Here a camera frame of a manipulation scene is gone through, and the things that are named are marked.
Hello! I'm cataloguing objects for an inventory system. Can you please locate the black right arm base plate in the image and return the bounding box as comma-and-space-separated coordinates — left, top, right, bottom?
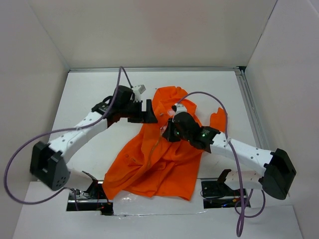
200, 178, 240, 209

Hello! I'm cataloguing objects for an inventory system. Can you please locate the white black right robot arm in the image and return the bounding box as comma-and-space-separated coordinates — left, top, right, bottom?
162, 112, 297, 200

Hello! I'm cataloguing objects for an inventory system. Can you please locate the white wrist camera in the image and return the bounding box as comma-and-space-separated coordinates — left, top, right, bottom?
132, 85, 146, 97
171, 103, 187, 115

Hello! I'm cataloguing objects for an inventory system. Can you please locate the orange jacket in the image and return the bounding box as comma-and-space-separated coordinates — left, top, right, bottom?
102, 86, 228, 201

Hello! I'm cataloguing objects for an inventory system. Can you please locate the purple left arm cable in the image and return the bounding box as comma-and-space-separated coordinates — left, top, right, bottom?
3, 65, 133, 205

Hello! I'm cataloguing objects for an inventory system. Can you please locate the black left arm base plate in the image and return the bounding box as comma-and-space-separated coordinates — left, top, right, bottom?
66, 181, 114, 216

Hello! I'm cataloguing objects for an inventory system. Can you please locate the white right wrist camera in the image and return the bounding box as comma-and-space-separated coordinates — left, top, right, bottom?
171, 103, 187, 115

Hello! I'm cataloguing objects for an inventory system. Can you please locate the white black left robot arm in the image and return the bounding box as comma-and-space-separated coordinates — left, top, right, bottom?
30, 85, 157, 199

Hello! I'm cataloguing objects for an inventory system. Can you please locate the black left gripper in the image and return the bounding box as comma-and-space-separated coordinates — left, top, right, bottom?
120, 99, 158, 123

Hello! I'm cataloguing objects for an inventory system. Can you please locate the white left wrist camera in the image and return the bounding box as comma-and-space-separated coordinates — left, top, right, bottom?
132, 85, 146, 97

